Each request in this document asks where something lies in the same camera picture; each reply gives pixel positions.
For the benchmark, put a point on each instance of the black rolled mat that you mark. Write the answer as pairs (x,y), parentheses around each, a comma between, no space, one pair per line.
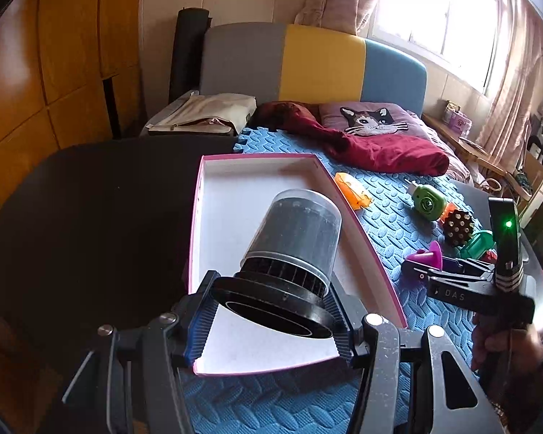
(191,27)

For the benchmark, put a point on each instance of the maroon folded garment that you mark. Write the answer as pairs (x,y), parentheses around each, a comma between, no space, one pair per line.
(383,153)

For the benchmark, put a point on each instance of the wooden wardrobe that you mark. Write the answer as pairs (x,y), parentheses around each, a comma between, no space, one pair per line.
(69,74)

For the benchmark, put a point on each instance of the black grey cylindrical cup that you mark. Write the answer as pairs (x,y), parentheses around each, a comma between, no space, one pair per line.
(286,271)

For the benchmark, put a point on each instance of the white handled bag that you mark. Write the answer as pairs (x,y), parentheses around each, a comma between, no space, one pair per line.
(493,187)

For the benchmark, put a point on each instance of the pink storage box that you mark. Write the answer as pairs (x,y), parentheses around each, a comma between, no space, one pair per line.
(456,120)

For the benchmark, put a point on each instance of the green flanged plastic spool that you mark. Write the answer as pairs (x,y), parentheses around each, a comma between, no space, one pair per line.
(480,242)

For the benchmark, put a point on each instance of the grey yellow blue headboard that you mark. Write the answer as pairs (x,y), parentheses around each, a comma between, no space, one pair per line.
(279,62)

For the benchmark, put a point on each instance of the green white round toy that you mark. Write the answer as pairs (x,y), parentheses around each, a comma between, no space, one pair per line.
(427,200)

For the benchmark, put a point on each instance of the blue foam puzzle mat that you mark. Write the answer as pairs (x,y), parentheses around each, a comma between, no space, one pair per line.
(446,397)

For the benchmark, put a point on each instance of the orange plastic clip piece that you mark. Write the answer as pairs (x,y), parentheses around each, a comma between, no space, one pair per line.
(354,192)

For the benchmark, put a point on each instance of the beige canvas bag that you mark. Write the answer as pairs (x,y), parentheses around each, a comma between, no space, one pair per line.
(193,113)

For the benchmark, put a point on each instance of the wooden side table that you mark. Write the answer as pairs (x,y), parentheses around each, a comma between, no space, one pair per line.
(469,153)

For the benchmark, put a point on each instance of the pink white shallow tray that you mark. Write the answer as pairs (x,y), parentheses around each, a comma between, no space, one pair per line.
(232,196)

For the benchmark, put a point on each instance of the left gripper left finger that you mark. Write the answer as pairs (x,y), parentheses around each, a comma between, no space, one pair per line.
(197,318)

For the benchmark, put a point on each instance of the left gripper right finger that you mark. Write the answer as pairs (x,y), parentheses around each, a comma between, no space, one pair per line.
(348,333)

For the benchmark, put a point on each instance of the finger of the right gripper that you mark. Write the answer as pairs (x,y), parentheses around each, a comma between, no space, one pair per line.
(418,270)
(469,267)

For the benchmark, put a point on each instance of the pinkish purple quilt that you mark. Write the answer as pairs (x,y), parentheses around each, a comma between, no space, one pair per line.
(456,170)

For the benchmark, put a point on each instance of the purple cat pillow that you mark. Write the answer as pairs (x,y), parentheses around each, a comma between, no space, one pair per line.
(370,119)

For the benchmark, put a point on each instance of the orange cube blocks piece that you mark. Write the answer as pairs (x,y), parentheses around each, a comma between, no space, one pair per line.
(448,209)

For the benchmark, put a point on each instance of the red printed block piece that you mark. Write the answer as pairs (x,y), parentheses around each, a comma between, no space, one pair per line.
(489,256)

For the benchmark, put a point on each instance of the brown knobbed massage brush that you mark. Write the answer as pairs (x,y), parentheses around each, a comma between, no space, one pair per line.
(458,228)

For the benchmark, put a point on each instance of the black padded massage table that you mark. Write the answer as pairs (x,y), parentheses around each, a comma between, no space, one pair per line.
(99,233)

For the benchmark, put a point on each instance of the person's right hand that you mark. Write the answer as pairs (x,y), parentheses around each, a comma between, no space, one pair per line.
(524,346)

